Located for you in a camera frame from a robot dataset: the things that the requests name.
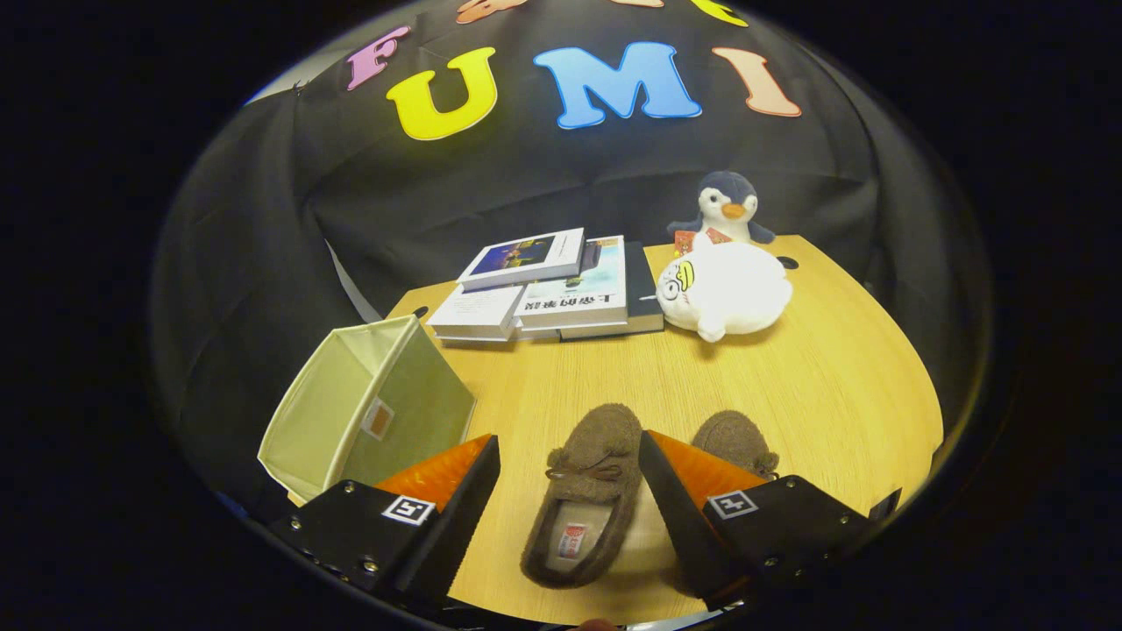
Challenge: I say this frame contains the white seal plush toy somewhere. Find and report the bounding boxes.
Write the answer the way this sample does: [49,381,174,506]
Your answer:
[656,241,794,343]

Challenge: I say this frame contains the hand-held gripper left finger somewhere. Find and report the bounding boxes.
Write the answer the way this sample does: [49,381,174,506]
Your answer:
[267,433,501,614]

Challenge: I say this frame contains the black backdrop cloth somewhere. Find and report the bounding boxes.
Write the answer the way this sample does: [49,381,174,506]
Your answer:
[149,0,991,492]

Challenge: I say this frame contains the penguin plush toy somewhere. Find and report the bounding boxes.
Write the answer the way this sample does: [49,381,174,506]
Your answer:
[666,171,777,255]

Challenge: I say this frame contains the book with dark blue cover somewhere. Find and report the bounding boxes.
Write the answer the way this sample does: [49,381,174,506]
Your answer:
[456,228,586,293]

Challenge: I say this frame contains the plain white book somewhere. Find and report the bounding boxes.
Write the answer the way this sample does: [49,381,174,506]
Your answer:
[425,285,527,343]

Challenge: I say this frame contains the brown fuzzy slipper shoe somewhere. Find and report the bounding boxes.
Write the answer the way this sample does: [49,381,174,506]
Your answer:
[691,410,781,481]
[520,403,645,590]

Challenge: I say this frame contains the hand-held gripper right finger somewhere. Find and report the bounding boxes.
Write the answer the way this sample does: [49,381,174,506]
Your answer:
[638,429,877,610]

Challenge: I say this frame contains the dark grey book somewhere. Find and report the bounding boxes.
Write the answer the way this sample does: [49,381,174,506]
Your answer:
[559,241,665,341]

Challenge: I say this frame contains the book with light blue cover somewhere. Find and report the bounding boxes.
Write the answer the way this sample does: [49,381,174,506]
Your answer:
[513,235,629,332]

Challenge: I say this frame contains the green fabric storage box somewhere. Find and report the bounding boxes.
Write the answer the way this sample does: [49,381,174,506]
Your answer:
[257,314,477,505]

